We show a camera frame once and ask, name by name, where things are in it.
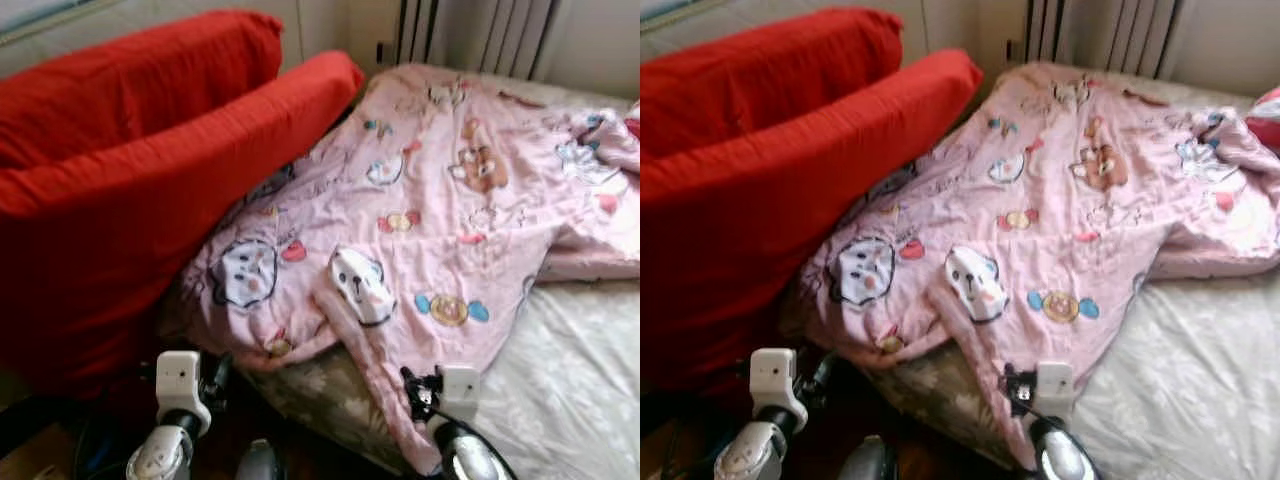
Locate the grey pleated curtain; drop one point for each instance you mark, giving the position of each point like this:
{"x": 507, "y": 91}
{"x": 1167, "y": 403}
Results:
{"x": 480, "y": 35}
{"x": 1100, "y": 35}

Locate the bed with beige sheet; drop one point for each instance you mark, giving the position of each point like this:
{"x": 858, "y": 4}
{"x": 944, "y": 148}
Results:
{"x": 1190, "y": 380}
{"x": 580, "y": 380}

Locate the red white teal bolster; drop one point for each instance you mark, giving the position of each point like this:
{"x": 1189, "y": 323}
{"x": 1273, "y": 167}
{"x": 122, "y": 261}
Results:
{"x": 634, "y": 118}
{"x": 1266, "y": 118}

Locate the silver robot knee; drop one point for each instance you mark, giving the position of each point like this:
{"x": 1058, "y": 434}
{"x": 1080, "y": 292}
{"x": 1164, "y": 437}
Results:
{"x": 866, "y": 460}
{"x": 260, "y": 462}

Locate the pink cartoon print blanket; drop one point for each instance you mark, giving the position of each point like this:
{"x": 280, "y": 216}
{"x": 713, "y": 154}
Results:
{"x": 1080, "y": 200}
{"x": 450, "y": 200}

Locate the red folded mattress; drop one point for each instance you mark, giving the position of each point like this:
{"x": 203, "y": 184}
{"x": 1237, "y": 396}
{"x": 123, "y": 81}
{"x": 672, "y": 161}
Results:
{"x": 760, "y": 200}
{"x": 120, "y": 200}

